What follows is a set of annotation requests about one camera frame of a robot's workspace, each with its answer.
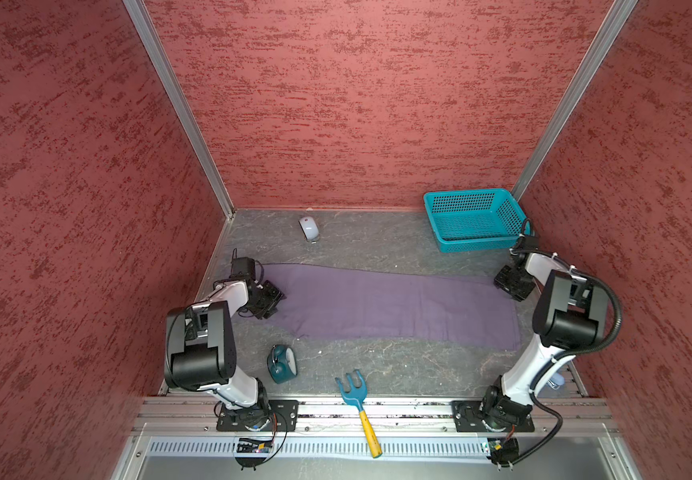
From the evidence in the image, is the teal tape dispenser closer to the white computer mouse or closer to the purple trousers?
the purple trousers

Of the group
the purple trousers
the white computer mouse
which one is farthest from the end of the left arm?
A: the white computer mouse

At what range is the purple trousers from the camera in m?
0.89

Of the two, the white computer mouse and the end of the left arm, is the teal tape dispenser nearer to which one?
the end of the left arm

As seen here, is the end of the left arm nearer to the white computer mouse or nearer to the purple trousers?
the purple trousers

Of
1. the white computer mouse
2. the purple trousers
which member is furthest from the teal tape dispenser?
the white computer mouse
